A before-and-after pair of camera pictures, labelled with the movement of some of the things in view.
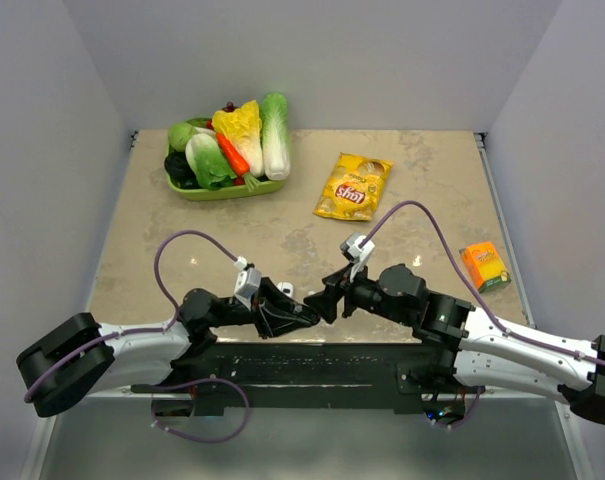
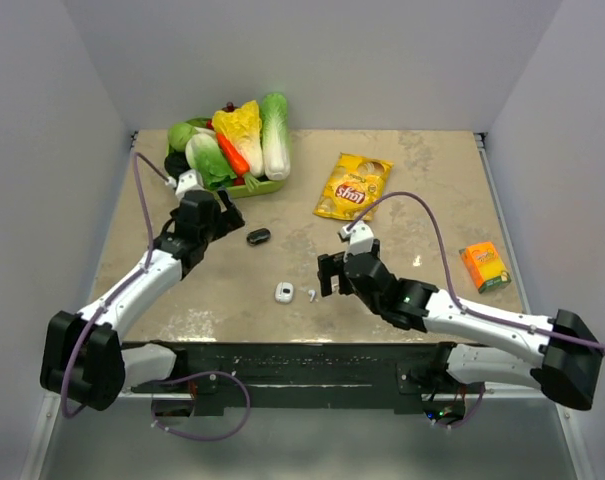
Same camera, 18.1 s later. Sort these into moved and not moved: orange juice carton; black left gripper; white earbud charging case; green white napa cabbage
Moved: black left gripper
Not moved: orange juice carton; white earbud charging case; green white napa cabbage
